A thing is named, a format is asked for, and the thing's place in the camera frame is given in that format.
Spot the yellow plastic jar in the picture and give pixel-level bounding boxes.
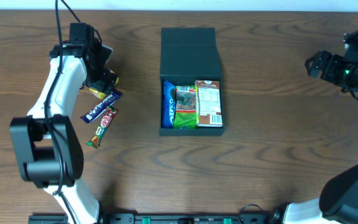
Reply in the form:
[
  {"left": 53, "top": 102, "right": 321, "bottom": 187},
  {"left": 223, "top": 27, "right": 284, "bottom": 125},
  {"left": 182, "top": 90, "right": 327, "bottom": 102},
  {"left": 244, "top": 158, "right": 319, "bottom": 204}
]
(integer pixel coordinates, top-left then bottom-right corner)
[{"left": 88, "top": 70, "right": 119, "bottom": 100}]

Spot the red KitKat bar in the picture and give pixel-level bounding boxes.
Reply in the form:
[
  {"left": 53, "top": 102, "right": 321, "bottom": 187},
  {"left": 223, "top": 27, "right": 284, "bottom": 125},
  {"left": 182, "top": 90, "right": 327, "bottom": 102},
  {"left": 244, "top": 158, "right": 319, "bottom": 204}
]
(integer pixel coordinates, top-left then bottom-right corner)
[{"left": 86, "top": 106, "right": 118, "bottom": 148}]

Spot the purple Dairy Milk bar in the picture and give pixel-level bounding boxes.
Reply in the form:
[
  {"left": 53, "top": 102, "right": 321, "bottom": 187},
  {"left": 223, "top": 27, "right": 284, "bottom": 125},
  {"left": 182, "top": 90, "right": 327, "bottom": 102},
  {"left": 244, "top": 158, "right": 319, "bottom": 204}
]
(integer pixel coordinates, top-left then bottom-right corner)
[{"left": 80, "top": 90, "right": 122, "bottom": 124}]

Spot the blue Oreo cookie pack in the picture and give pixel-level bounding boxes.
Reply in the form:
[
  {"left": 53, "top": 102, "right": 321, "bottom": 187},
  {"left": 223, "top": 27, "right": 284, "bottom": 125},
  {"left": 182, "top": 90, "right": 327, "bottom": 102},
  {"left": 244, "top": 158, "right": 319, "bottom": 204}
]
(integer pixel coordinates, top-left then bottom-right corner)
[{"left": 162, "top": 80, "right": 176, "bottom": 128}]

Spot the dark green folding box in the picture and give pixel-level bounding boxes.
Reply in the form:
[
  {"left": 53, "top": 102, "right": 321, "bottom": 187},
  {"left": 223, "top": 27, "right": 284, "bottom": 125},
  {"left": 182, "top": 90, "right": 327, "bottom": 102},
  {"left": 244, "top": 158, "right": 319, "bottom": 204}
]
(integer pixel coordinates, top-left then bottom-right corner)
[{"left": 158, "top": 27, "right": 226, "bottom": 137}]

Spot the green snack bag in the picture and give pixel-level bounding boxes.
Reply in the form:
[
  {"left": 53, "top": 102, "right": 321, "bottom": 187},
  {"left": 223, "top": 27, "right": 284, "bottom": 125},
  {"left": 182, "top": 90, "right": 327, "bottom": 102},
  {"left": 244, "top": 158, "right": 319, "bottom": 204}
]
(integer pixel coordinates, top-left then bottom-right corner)
[{"left": 173, "top": 86, "right": 196, "bottom": 129}]

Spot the brown white carton box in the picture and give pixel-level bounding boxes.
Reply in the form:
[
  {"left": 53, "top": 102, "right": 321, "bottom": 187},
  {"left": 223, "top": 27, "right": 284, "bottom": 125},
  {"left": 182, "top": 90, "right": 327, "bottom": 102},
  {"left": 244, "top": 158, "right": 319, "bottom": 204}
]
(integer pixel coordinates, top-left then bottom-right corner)
[{"left": 195, "top": 80, "right": 223, "bottom": 128}]

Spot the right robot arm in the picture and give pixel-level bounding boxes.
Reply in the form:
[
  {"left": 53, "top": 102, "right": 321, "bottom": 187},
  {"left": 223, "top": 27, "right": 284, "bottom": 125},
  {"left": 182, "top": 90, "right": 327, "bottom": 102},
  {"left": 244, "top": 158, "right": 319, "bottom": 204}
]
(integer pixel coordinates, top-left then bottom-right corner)
[{"left": 280, "top": 50, "right": 358, "bottom": 223}]

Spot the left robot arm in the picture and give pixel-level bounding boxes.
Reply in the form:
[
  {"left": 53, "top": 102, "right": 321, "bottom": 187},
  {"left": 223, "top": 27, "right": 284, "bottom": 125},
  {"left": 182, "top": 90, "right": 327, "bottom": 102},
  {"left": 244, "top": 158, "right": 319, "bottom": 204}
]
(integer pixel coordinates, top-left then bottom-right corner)
[{"left": 9, "top": 39, "right": 117, "bottom": 223}]

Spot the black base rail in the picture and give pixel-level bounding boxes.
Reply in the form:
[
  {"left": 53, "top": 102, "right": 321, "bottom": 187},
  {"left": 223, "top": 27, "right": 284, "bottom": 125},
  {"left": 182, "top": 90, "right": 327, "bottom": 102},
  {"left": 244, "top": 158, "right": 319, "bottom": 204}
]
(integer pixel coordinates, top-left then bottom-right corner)
[{"left": 28, "top": 210, "right": 283, "bottom": 224}]

